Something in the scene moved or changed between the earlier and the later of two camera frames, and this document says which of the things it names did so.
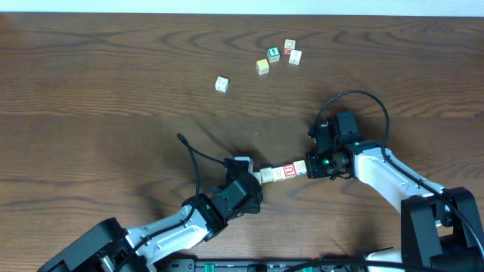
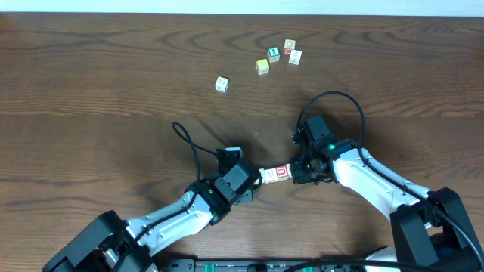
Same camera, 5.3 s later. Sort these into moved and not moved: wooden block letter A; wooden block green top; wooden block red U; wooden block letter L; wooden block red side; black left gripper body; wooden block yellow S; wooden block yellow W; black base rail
Moved: wooden block red U; black left gripper body; wooden block letter A
Not moved: wooden block letter L; black base rail; wooden block green top; wooden block yellow W; wooden block red side; wooden block yellow S
